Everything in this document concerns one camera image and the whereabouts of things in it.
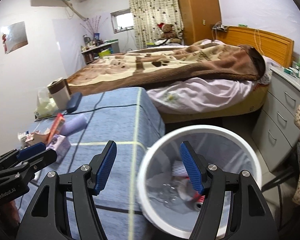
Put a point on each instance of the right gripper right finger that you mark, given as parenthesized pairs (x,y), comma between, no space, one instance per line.
(249,215)

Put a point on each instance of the yellow tissue pack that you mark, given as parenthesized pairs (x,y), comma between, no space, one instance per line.
(46,105)

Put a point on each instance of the barred window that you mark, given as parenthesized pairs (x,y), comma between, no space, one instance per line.
(122,20)

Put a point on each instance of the beige brown travel mug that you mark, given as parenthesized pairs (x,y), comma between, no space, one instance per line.
(60,92)

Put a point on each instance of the white mesh trash bin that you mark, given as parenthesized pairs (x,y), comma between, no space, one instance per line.
(218,146)

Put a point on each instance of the patterned window curtain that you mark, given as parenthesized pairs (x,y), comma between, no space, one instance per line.
(148,14)

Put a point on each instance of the navy glasses case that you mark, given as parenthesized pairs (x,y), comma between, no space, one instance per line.
(74,102)

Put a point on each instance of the red orange box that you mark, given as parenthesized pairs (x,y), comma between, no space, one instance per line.
(56,127)

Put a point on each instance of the pink bed sheet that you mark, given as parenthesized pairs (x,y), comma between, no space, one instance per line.
(196,95)

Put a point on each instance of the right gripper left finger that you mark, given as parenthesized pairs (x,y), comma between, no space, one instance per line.
(47,214)

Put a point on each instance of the silver wall poster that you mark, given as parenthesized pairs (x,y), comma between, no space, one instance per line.
(15,35)

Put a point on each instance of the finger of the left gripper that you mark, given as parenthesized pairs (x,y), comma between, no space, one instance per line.
(31,151)

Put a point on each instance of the teddy bear with santa hat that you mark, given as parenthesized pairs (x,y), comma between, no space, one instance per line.
(168,33)

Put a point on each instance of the red drink can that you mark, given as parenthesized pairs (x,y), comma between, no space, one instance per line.
(188,194)

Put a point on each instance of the person's hand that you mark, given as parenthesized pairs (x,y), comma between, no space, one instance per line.
(11,213)

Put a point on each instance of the clear plastic water bottle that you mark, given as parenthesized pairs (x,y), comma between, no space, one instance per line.
(164,189)

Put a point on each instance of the red hanging ornament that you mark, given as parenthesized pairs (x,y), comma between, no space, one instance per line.
(4,43)

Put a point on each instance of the brown paw print blanket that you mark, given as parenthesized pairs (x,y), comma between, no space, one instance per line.
(157,67)

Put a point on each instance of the grey drawer cabinet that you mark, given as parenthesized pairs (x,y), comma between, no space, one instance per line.
(275,133)

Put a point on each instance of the orange wooden wardrobe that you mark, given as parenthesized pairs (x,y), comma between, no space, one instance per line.
(198,16)

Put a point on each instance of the white yogurt cup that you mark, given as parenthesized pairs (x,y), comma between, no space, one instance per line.
(20,137)

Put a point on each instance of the cluttered desk shelf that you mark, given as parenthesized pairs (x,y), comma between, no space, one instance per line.
(96,52)

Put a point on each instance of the orange wooden headboard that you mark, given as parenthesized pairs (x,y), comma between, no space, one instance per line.
(274,46)

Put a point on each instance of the purple dried flower branches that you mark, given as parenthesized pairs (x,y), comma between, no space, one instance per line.
(94,24)

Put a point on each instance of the strawberry milk carton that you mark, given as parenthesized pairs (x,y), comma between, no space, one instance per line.
(27,140)

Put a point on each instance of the lavender ribbed foam sleeve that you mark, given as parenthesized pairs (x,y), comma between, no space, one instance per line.
(74,125)

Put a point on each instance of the cream torn paper carton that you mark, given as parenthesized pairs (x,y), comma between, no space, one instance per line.
(38,136)

